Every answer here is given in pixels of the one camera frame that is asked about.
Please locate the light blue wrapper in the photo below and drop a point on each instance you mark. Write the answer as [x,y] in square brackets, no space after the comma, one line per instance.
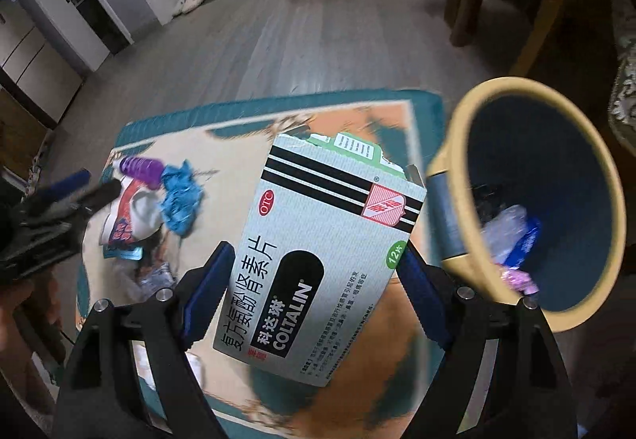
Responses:
[124,253]

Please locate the blue wet wipes pack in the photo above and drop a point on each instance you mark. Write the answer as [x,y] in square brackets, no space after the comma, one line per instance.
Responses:
[522,240]

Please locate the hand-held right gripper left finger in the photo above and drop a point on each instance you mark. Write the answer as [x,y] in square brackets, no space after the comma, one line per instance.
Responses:
[208,295]

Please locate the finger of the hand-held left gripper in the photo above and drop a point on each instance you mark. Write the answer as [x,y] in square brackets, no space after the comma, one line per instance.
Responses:
[64,183]
[94,198]

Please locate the white tissue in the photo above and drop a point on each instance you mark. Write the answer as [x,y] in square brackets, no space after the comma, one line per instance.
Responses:
[196,367]

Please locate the yellow-rimmed dark blue bin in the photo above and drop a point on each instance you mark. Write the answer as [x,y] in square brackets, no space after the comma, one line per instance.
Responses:
[546,161]

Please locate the person's left hand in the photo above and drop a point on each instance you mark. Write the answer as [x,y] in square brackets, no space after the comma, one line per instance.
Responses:
[27,302]

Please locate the blue face mask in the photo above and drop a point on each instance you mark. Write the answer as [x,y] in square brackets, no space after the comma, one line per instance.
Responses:
[179,195]

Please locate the purple spray bottle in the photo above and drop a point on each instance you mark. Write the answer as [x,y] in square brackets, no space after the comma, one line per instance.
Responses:
[141,168]

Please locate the pale green medicine box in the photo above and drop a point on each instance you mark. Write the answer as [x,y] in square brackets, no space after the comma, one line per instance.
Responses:
[323,270]

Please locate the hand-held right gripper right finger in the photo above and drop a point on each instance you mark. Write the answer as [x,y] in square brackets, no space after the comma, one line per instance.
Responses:
[422,295]

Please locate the beige refrigerator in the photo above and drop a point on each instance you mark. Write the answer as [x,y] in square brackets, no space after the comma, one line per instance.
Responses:
[35,56]

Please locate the white door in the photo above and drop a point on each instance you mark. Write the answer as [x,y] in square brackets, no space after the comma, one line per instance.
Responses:
[79,22]

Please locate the clear plastic bag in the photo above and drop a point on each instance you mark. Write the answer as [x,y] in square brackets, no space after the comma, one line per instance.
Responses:
[499,230]

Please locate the red white snack packet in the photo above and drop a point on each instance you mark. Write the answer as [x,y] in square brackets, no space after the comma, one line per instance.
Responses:
[131,215]

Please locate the teal peach patterned cushion mat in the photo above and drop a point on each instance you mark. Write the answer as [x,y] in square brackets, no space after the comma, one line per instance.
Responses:
[238,146]

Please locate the pink purple wrapper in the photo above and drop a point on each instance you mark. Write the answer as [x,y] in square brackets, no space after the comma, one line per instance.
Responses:
[519,281]

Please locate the brown wooden cabinet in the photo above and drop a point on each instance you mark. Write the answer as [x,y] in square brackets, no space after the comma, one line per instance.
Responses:
[20,136]

